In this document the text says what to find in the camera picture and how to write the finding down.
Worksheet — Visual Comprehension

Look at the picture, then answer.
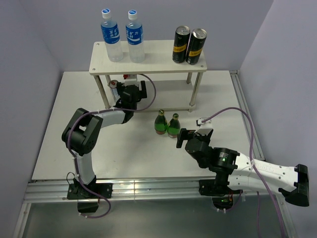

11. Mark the aluminium front rail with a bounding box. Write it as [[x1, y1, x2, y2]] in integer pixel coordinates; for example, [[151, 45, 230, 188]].
[[22, 175, 284, 203]]

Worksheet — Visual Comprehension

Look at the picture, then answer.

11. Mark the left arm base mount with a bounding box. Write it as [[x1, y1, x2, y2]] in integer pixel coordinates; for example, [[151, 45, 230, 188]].
[[66, 182, 113, 218]]

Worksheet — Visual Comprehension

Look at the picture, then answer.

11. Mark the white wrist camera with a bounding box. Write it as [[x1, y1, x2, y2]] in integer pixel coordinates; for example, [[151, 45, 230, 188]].
[[123, 74, 138, 86], [195, 118, 213, 136]]

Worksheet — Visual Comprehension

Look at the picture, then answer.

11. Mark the silver energy can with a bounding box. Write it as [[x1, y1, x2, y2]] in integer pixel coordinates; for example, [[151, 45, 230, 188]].
[[108, 80, 119, 101]]

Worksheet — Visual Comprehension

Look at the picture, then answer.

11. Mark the left black tall can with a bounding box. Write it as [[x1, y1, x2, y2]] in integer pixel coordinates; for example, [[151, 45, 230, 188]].
[[172, 25, 191, 63]]

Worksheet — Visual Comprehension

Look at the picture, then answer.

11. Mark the blue-label water bottle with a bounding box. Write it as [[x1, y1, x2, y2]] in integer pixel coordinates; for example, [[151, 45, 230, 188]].
[[126, 10, 145, 63], [101, 8, 123, 62]]

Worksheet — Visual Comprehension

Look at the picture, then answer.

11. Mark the aluminium side rail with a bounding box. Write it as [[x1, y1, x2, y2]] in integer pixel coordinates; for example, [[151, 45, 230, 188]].
[[229, 70, 265, 161]]

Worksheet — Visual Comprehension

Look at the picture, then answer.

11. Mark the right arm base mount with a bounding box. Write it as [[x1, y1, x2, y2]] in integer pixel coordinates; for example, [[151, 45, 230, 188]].
[[199, 179, 243, 213]]

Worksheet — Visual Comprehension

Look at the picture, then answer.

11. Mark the right black tall can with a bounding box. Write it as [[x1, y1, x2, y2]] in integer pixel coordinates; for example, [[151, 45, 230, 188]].
[[185, 28, 207, 65]]

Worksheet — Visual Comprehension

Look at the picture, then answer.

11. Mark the white two-tier shelf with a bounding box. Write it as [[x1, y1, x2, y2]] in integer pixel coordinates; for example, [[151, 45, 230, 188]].
[[89, 40, 207, 112]]

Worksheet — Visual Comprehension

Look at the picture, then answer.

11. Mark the green glass bottle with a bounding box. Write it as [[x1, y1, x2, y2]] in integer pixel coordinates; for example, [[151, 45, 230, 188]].
[[154, 109, 168, 135], [167, 113, 180, 138]]

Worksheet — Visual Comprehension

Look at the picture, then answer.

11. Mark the black tall can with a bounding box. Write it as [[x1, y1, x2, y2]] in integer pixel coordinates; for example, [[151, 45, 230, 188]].
[[185, 28, 207, 65], [172, 25, 191, 63]]

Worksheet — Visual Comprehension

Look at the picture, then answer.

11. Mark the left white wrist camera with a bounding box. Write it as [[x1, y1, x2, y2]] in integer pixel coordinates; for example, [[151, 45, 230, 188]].
[[123, 74, 138, 86]]

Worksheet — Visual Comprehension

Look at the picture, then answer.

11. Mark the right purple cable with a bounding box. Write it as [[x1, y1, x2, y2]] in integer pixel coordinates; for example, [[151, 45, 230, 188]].
[[203, 107, 285, 238]]

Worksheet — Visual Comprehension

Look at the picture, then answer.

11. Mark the purple cable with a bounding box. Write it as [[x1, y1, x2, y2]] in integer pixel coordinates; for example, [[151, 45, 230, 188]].
[[66, 73, 157, 219], [203, 107, 285, 238]]

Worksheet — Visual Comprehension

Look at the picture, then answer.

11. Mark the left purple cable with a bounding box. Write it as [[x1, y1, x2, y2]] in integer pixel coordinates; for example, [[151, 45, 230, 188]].
[[66, 73, 157, 219]]

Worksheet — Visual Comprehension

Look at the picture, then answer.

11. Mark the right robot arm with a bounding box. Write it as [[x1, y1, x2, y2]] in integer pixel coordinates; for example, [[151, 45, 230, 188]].
[[176, 128, 309, 207]]

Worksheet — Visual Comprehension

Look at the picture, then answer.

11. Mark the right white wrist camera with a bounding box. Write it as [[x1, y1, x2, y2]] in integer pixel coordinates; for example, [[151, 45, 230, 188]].
[[195, 118, 213, 136]]

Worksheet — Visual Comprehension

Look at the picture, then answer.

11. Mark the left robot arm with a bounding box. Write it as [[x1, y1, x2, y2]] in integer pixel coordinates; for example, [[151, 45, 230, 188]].
[[61, 80, 147, 198]]

